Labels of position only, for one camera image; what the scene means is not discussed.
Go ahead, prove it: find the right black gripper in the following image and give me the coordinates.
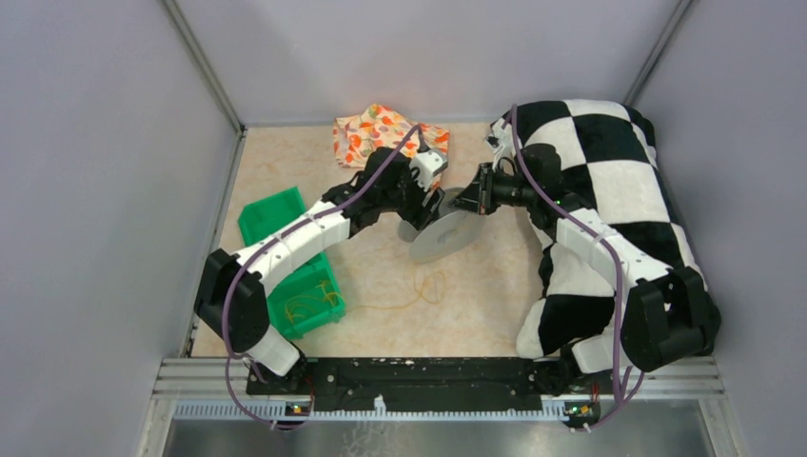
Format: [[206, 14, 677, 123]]
[[448, 162, 538, 216]]

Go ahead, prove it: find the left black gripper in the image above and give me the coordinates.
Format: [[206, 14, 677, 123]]
[[379, 158, 445, 230]]

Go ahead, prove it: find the grey plastic cable spool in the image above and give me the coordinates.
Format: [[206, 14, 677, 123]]
[[398, 188, 485, 264]]

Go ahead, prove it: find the yellow thin cable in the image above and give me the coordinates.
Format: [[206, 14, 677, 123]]
[[278, 269, 447, 329]]

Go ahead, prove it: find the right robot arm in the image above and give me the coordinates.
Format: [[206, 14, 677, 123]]
[[450, 144, 721, 392]]

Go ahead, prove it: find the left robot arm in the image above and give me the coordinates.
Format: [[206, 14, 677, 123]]
[[194, 163, 446, 394]]

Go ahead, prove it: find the floral orange cloth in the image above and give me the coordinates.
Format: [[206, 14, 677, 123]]
[[332, 104, 450, 169]]

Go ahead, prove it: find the green plastic compartment bin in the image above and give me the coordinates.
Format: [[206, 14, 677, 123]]
[[238, 187, 345, 340]]

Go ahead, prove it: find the black white checkered pillow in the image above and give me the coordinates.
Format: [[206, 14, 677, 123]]
[[511, 99, 698, 359]]

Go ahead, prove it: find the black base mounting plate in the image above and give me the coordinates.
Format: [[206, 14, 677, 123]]
[[246, 356, 622, 414]]

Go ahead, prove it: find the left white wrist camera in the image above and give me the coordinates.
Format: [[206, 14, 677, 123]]
[[410, 149, 448, 191]]

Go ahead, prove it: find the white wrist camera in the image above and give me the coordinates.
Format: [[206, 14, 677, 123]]
[[410, 149, 448, 191], [484, 118, 513, 153]]

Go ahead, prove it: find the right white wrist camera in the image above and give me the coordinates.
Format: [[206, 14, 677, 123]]
[[484, 118, 513, 153]]

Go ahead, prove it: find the aluminium frame rail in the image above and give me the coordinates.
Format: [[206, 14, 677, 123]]
[[154, 356, 726, 423]]

